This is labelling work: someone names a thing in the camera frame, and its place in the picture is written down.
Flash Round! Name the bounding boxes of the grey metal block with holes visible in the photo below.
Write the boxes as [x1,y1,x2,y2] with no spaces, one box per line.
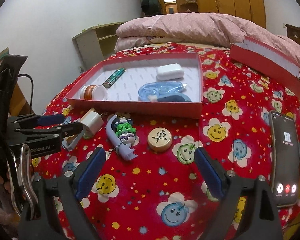
[61,128,87,152]

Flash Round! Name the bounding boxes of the teal cartoon lighter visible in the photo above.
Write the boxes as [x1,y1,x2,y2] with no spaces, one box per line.
[102,68,126,88]

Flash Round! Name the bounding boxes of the blue translucent correction tape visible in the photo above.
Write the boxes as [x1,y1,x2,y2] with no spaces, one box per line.
[138,81,187,102]

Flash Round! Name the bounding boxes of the white USB charger cube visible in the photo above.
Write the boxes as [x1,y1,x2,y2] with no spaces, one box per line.
[80,108,104,135]

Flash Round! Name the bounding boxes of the white orange pill bottle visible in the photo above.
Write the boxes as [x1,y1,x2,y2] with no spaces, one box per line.
[79,85,107,101]

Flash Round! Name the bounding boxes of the black smartphone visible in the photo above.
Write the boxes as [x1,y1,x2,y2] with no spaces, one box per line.
[269,111,300,208]

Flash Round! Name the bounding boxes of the beige open shelf unit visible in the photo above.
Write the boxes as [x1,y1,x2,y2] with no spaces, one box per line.
[72,22,125,70]

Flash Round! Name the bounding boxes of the wooden chinese chess piece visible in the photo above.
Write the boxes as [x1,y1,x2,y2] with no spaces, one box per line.
[147,127,172,152]

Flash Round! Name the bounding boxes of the red cardboard box tray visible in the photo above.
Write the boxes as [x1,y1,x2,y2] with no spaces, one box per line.
[66,53,203,119]

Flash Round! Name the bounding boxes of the white earbuds case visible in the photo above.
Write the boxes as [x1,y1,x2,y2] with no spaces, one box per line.
[157,63,184,81]

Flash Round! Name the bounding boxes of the red box lid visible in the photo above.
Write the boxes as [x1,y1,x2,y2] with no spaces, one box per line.
[230,36,300,99]

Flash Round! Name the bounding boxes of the dark hanging clothes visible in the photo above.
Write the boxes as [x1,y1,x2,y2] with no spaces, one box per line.
[141,0,161,17]

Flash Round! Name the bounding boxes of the pink folded quilt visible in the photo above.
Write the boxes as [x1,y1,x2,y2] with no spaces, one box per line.
[115,12,300,66]

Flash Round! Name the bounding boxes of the silver metal carabiner ring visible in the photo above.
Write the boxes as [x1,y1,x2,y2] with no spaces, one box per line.
[7,143,39,221]

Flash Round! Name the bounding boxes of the black cable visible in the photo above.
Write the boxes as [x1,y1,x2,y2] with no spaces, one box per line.
[16,73,35,114]

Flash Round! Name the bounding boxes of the green monster keychain toy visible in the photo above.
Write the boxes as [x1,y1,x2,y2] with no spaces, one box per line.
[106,114,138,161]

